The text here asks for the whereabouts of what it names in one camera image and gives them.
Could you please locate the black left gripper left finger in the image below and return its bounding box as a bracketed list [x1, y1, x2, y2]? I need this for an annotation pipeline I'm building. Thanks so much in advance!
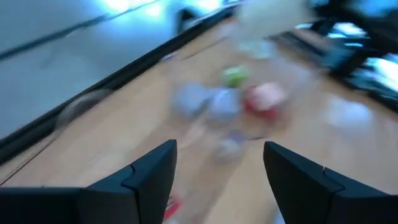
[0, 139, 178, 224]

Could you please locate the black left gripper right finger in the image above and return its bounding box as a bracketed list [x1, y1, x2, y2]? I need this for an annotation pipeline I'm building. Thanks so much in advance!
[263, 141, 398, 224]

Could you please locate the red wall charger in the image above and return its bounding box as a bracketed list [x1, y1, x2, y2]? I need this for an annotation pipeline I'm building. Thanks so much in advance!
[243, 85, 280, 121]

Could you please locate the large lavender wall charger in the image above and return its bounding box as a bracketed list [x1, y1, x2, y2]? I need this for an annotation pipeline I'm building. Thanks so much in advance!
[170, 82, 212, 121]

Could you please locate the green wall charger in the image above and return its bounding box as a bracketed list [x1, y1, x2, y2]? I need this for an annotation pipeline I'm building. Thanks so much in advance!
[221, 64, 250, 88]

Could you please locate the clear plastic tray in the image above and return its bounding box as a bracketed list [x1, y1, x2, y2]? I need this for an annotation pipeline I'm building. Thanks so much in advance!
[54, 18, 312, 144]

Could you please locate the black aluminium table frame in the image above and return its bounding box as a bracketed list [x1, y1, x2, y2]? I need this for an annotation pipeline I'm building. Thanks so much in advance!
[0, 4, 243, 166]

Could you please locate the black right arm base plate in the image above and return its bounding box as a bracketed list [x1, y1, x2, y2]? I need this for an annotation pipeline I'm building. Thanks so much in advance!
[310, 18, 398, 110]

